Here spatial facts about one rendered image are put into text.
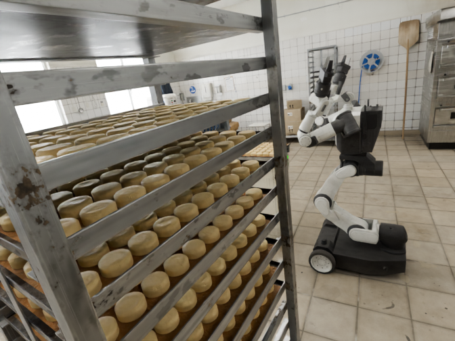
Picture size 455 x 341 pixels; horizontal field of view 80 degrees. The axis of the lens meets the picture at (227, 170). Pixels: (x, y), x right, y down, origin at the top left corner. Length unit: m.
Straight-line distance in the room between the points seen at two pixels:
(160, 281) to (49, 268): 0.25
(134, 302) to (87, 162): 0.27
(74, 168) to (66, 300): 0.14
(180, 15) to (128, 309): 0.48
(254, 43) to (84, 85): 6.29
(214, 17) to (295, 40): 5.78
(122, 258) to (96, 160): 0.17
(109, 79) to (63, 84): 0.06
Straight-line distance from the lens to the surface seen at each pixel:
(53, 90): 0.35
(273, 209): 2.47
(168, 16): 0.48
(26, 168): 0.30
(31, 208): 0.31
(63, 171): 0.35
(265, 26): 0.75
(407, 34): 6.13
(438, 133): 5.39
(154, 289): 0.54
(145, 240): 0.49
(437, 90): 5.23
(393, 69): 6.17
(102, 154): 0.37
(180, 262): 0.57
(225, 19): 0.61
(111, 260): 0.48
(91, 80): 0.37
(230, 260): 0.72
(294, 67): 6.33
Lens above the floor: 1.57
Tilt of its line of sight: 19 degrees down
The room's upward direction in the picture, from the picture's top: 9 degrees counter-clockwise
